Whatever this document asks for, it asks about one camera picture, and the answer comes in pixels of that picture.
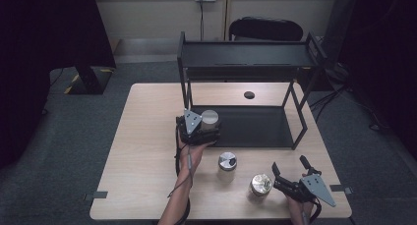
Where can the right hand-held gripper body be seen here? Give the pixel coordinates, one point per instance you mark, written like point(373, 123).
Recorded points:
point(316, 187)

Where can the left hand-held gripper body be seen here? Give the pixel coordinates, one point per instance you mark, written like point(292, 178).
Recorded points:
point(193, 136)

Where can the white lid glass jar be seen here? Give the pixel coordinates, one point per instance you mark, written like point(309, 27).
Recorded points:
point(209, 117)

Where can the shiny metal tin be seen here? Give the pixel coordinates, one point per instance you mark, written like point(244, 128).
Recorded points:
point(261, 184)

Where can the black metal shelf rack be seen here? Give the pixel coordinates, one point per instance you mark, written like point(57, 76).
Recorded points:
point(242, 54)

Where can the person's left hand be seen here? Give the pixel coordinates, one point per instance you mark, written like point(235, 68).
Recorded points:
point(191, 156)

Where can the person's right hand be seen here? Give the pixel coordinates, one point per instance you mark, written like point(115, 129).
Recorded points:
point(300, 212)

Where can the grey tape strip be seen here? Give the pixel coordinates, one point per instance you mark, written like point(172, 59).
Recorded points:
point(339, 188)
point(96, 195)

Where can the black folding chair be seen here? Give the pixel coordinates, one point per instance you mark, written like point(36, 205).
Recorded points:
point(265, 30)

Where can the black stand base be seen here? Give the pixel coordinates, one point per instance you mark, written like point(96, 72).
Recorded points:
point(90, 82)

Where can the dark curtain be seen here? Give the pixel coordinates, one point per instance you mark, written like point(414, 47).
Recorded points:
point(387, 54)
point(39, 38)

